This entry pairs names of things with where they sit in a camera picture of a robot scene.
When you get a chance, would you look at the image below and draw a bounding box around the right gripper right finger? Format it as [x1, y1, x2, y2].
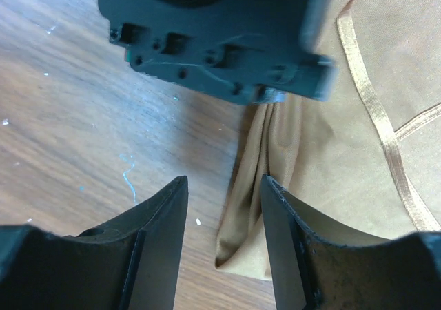
[260, 175, 440, 309]

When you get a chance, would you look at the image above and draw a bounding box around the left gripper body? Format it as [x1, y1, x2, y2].
[98, 0, 336, 105]

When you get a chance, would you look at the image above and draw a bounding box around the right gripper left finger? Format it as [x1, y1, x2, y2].
[1, 176, 188, 309]

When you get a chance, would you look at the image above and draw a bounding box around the orange cloth napkin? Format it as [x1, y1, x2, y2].
[214, 0, 440, 280]

